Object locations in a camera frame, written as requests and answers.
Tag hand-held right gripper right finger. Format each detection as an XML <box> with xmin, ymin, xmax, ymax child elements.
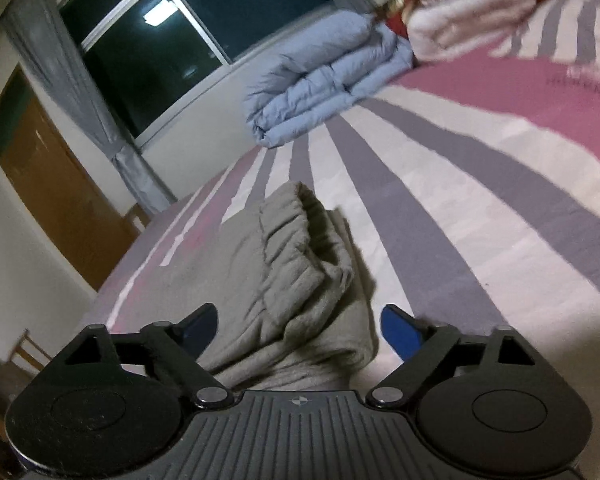
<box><xmin>372</xmin><ymin>304</ymin><xmax>538</xmax><ymax>408</ymax></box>

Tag red pillow with gold trim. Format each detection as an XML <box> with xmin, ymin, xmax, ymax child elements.
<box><xmin>375</xmin><ymin>0</ymin><xmax>423</xmax><ymax>41</ymax></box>

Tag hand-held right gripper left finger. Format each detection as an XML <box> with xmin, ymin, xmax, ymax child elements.
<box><xmin>62</xmin><ymin>303</ymin><xmax>228</xmax><ymax>408</ymax></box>

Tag pink grey striped bed sheet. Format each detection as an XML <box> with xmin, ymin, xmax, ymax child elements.
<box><xmin>92</xmin><ymin>0</ymin><xmax>600</xmax><ymax>480</ymax></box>

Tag dark window with white frame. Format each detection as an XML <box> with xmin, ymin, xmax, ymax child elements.
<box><xmin>57</xmin><ymin>0</ymin><xmax>336</xmax><ymax>153</ymax></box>

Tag grey pants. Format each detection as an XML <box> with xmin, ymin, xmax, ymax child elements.
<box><xmin>111</xmin><ymin>182</ymin><xmax>381</xmax><ymax>393</ymax></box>

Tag folded blue quilt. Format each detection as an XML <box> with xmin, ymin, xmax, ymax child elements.
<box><xmin>242</xmin><ymin>10</ymin><xmax>416</xmax><ymax>148</ymax></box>

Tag brown wooden door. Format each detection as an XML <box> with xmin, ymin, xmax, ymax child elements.
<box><xmin>0</xmin><ymin>65</ymin><xmax>137</xmax><ymax>293</ymax></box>

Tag folded white pink quilt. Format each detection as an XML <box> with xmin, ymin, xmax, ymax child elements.
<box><xmin>407</xmin><ymin>0</ymin><xmax>538</xmax><ymax>63</ymax></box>

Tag wooden chair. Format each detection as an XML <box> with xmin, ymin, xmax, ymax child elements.
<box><xmin>124</xmin><ymin>203</ymin><xmax>152</xmax><ymax>237</ymax></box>
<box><xmin>0</xmin><ymin>327</ymin><xmax>55</xmax><ymax>463</ymax></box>

